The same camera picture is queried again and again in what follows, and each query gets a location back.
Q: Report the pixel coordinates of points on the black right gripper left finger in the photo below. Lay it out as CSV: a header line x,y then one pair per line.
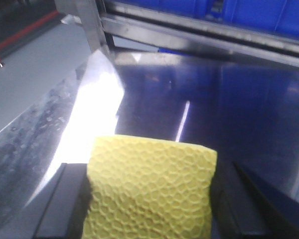
x,y
67,209

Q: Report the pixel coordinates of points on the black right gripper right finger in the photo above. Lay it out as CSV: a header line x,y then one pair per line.
x,y
245,206

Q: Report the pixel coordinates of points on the yellow foam block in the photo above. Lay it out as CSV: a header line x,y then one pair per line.
x,y
144,188

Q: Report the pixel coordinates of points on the stainless steel shelf rack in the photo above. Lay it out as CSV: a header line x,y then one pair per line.
x,y
242,101

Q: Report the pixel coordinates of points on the blue plastic bin front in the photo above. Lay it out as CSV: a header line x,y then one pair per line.
x,y
279,16

